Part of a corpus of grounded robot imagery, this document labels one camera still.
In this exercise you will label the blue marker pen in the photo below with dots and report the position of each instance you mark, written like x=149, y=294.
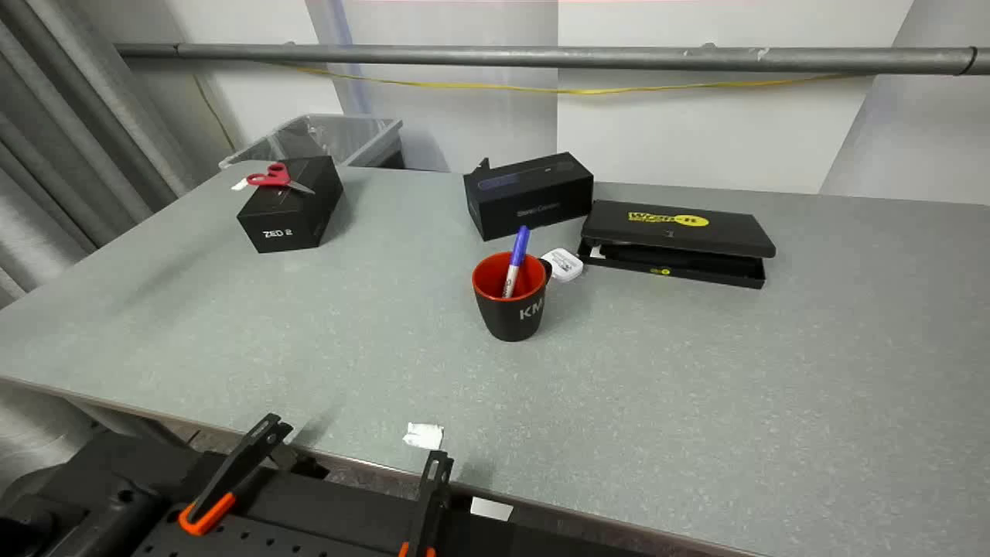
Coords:
x=517, y=258

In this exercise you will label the black cup red inside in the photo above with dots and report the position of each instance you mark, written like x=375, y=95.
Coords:
x=510, y=317

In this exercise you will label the small white object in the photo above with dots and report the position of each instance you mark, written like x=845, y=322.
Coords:
x=563, y=266

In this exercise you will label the black rectangular box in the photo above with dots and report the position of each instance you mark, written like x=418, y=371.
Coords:
x=526, y=194

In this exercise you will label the white tape piece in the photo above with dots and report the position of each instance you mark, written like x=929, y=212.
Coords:
x=421, y=433

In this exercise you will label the right black orange clamp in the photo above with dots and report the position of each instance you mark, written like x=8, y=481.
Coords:
x=427, y=505

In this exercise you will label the black orange clamp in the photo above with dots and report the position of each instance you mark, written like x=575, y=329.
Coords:
x=427, y=505
x=211, y=505

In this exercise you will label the flat black box yellow logo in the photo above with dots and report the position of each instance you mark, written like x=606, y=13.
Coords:
x=684, y=243

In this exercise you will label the white sticker label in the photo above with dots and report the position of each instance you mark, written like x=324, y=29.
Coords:
x=490, y=509

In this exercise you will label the black hexagonal box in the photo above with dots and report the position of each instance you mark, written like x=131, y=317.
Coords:
x=290, y=221

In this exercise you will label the grey plastic bin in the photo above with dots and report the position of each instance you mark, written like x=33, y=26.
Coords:
x=354, y=139

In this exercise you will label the red scissors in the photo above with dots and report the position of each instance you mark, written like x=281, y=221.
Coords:
x=273, y=178

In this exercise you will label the left black orange clamp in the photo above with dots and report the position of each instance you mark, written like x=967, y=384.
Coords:
x=211, y=505

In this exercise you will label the grey metal pipe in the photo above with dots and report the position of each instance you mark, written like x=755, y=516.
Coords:
x=767, y=61

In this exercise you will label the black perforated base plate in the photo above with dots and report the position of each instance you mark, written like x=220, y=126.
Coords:
x=121, y=495

